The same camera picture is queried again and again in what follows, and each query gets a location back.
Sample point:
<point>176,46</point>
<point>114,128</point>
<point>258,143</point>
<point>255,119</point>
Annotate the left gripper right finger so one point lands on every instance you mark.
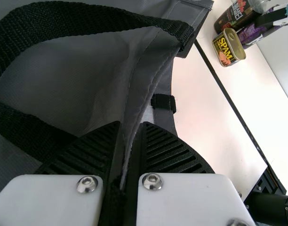
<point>181,200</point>

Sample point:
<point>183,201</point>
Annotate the rectangular tin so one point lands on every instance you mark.
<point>226,47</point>

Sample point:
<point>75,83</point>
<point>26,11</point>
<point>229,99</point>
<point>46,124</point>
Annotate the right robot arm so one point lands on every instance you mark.
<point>273,208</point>

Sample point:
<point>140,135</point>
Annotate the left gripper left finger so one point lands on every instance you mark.
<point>52,200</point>

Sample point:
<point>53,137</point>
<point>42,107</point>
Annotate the dark coffee bottle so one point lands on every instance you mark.
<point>235,16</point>

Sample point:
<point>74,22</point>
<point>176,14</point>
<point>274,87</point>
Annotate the purple can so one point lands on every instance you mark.
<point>248,35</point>

